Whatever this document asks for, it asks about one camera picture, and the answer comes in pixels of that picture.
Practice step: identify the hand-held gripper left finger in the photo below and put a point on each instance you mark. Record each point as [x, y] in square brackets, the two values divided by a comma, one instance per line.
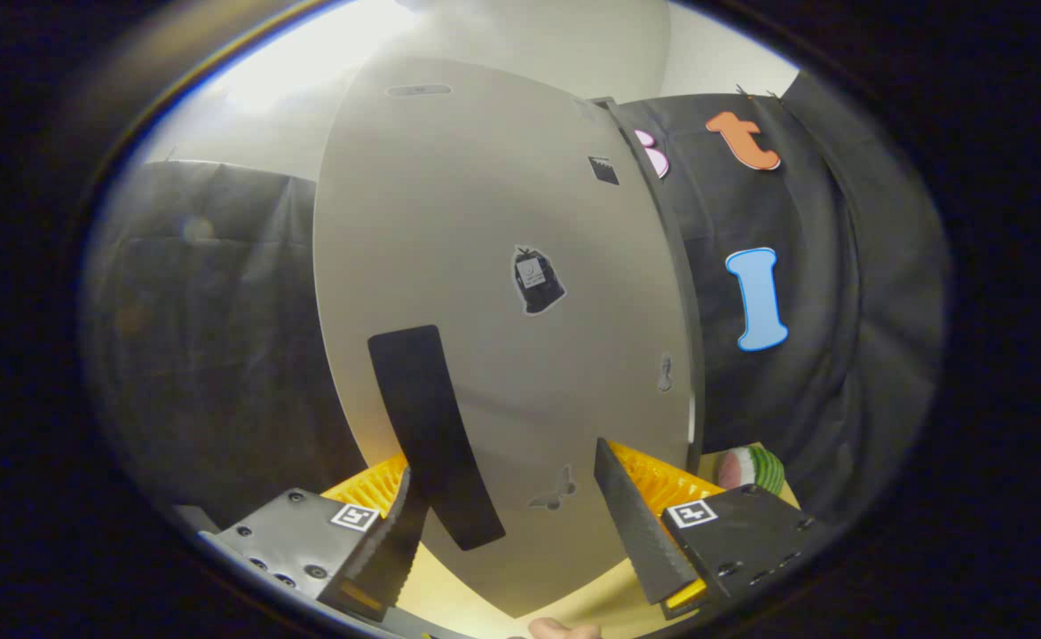
[391, 550]

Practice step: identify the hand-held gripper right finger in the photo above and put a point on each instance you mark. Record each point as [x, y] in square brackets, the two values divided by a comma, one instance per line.
[640, 524]

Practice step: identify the grey shoe cabinet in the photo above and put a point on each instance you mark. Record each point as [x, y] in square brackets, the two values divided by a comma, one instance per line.
[684, 293]

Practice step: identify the watermelon toy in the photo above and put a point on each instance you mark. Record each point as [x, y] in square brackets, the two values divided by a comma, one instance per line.
[751, 469]

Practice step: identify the black backdrop cloth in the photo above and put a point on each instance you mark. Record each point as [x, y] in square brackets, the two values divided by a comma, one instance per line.
[848, 311]

